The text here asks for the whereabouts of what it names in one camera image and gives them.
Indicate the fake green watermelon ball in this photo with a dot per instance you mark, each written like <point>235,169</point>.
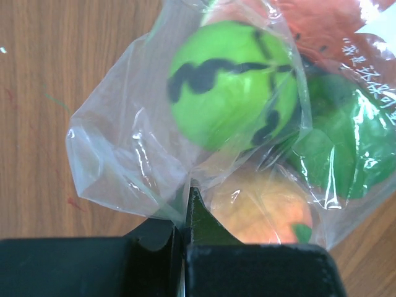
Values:
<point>232,82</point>

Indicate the fake watermelon slice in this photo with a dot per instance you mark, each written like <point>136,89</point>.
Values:
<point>331,34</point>

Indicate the fake green pepper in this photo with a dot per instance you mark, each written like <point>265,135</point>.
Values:
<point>351,146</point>

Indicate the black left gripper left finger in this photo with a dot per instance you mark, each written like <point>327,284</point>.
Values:
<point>147,261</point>

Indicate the clear orange zip top bag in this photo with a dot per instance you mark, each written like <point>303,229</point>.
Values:
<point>127,153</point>

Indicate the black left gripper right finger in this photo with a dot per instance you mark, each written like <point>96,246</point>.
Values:
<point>217,264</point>

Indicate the fake tomato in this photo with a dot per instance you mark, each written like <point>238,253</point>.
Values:
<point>261,207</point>

